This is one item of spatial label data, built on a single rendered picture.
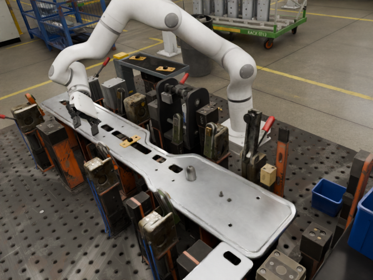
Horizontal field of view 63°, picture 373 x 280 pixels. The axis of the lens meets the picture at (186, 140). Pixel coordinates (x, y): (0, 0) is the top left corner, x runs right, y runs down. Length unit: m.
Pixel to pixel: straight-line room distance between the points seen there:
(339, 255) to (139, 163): 0.67
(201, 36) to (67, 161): 0.80
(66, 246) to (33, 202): 0.36
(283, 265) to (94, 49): 0.98
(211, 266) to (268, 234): 0.18
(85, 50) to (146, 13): 0.27
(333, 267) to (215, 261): 0.26
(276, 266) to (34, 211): 1.13
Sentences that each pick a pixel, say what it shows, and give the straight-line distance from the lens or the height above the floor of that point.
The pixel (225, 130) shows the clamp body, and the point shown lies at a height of 1.06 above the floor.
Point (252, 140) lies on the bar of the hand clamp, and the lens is 0.94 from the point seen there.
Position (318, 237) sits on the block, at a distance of 0.76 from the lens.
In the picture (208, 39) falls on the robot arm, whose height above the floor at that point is 1.28.
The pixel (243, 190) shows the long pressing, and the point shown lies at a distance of 0.95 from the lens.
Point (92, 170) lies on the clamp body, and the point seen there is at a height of 1.04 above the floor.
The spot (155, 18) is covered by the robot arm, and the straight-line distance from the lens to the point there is 1.20.
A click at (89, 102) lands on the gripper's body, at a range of 1.27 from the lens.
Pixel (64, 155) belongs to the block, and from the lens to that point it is 1.46.
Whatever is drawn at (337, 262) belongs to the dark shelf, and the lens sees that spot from 0.80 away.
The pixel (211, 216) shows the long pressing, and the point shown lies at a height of 1.00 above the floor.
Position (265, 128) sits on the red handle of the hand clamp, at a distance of 0.99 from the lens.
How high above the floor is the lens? 1.66
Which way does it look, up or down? 35 degrees down
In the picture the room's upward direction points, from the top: 7 degrees counter-clockwise
